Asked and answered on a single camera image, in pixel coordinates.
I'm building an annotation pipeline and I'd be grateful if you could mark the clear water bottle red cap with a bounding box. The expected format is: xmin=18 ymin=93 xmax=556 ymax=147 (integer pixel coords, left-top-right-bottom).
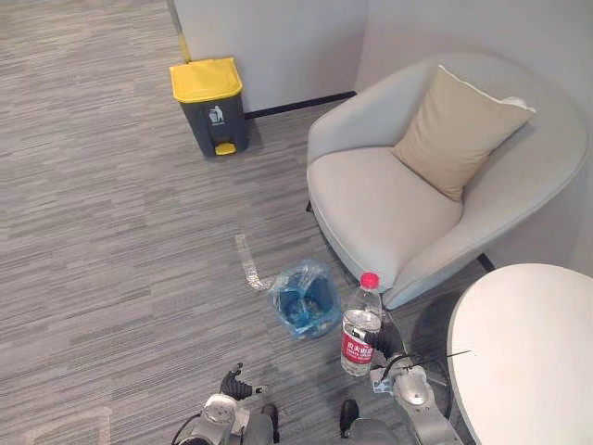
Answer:
xmin=340 ymin=272 xmax=385 ymax=377

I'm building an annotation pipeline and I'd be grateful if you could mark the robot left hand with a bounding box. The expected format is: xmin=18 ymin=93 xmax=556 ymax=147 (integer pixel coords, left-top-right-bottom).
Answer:
xmin=220 ymin=362 xmax=256 ymax=401

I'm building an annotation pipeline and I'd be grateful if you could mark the round white tea table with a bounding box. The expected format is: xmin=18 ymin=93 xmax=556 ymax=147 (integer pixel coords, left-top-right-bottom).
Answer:
xmin=447 ymin=262 xmax=593 ymax=445

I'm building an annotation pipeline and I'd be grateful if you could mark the small bin with blue bag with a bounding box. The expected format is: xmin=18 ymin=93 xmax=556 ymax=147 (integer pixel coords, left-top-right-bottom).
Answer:
xmin=269 ymin=260 xmax=343 ymax=342

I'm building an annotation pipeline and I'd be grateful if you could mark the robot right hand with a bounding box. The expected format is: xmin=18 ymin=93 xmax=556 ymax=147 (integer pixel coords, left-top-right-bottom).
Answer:
xmin=370 ymin=316 xmax=402 ymax=377

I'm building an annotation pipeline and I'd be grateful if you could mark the clear tape floor mark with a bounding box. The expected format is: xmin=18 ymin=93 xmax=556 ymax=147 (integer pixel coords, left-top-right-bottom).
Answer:
xmin=234 ymin=233 xmax=275 ymax=293

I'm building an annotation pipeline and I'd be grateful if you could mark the light grey armchair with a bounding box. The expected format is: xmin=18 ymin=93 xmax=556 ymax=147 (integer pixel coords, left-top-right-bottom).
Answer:
xmin=305 ymin=51 xmax=591 ymax=312

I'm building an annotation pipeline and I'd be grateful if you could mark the grey pedal bin yellow lid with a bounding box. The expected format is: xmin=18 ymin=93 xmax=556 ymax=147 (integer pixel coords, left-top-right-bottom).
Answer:
xmin=169 ymin=56 xmax=249 ymax=159

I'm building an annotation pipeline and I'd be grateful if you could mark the beige square cushion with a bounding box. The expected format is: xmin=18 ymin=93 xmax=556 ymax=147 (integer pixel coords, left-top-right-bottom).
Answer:
xmin=390 ymin=64 xmax=537 ymax=203

